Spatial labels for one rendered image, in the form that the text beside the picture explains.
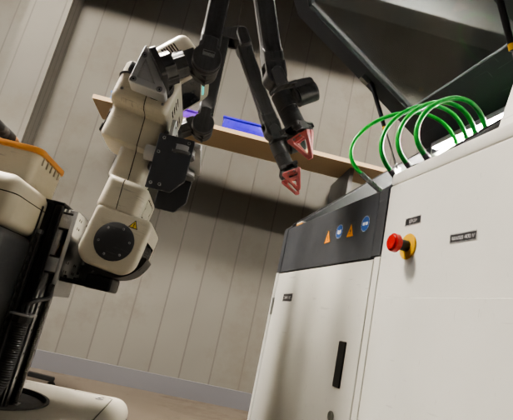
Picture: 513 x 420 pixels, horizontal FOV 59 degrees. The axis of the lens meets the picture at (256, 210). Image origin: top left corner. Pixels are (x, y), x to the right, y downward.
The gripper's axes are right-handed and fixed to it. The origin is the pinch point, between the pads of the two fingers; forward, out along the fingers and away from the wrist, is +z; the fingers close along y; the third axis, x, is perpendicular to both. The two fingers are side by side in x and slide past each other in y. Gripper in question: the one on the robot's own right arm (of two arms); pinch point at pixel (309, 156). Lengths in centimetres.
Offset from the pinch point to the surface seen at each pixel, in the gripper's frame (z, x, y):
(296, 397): 57, 27, -13
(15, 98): -168, 224, 80
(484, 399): 52, -28, -48
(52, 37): -208, 196, 108
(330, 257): 27.2, 6.3, -1.4
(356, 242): 26.4, -5.2, -9.0
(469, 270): 37, -32, -37
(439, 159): 18.2, -32.6, -21.6
